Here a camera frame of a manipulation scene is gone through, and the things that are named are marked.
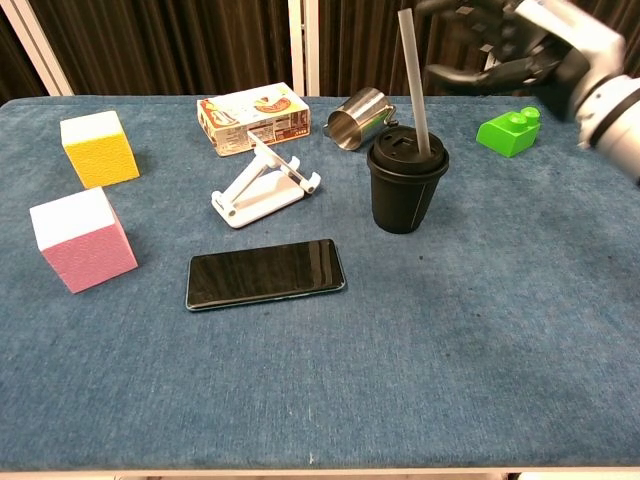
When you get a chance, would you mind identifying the yellow foam cube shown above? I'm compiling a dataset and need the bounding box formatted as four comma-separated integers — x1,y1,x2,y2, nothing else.
59,110,141,190

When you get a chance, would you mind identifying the black smartphone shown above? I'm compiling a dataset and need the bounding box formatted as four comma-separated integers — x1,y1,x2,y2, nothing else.
185,238,347,312

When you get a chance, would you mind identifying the blue table cloth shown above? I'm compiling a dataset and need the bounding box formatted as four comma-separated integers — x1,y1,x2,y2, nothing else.
0,95,640,474

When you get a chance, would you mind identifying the green toy brick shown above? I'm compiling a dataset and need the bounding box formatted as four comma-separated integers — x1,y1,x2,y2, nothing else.
475,106,543,159

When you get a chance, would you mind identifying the black cup with lid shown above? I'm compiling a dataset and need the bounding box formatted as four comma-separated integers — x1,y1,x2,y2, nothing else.
366,124,450,235

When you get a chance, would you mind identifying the stainless steel pitcher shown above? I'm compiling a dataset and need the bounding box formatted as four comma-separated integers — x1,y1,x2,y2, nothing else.
326,86,399,152

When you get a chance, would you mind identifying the printed snack box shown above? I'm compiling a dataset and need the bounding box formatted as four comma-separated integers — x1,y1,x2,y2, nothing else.
196,82,312,158

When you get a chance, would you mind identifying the pink foam cube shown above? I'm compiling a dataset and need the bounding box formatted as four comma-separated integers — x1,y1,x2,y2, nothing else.
29,186,139,295

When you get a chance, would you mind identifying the white frame post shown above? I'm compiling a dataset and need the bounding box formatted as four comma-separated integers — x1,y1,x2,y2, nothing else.
0,0,75,97
288,0,321,97

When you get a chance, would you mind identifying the white folding phone stand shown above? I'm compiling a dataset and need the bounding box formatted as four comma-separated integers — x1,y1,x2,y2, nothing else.
210,130,322,230

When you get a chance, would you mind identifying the black pleated curtain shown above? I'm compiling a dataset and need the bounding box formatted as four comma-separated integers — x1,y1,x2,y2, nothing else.
29,0,294,97
0,12,49,105
318,0,501,97

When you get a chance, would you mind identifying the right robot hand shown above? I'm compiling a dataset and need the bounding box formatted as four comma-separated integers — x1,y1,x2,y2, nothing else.
417,0,626,121

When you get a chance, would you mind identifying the translucent drinking straw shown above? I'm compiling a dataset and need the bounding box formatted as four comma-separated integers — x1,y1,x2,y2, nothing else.
398,8,434,156

